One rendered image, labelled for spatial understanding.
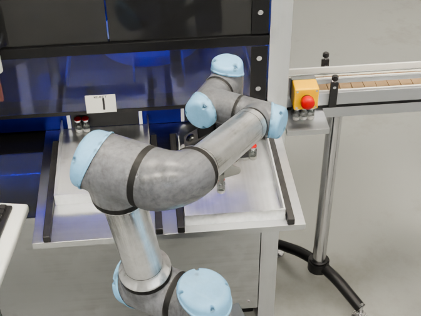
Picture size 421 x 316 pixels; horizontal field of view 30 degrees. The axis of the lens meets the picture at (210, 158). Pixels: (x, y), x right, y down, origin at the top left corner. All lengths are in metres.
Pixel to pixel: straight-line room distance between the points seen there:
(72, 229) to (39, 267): 0.64
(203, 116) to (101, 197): 0.38
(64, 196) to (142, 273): 0.51
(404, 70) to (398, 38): 2.08
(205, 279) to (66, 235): 0.48
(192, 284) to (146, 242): 0.17
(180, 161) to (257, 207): 0.72
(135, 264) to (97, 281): 1.09
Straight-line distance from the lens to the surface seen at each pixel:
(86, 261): 2.64
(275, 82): 2.22
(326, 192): 2.72
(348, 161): 3.66
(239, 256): 2.66
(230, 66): 1.78
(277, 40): 2.15
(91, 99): 2.21
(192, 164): 1.37
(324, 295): 3.05
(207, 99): 1.70
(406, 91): 2.49
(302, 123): 2.37
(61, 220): 2.07
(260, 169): 2.18
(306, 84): 2.27
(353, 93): 2.44
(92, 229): 2.03
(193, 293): 1.67
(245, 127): 1.57
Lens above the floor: 2.27
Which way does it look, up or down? 39 degrees down
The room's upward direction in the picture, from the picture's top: 1 degrees counter-clockwise
